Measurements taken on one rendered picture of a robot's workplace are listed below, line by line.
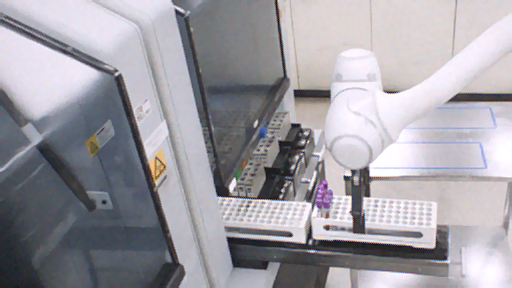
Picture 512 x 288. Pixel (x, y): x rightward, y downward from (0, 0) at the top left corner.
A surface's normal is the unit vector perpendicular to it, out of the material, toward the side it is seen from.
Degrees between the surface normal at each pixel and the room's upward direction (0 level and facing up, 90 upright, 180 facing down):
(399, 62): 90
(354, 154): 94
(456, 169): 0
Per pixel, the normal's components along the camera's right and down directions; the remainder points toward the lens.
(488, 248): -0.07, -0.83
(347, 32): -0.19, 0.56
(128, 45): 0.98, 0.05
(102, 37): 0.42, -0.69
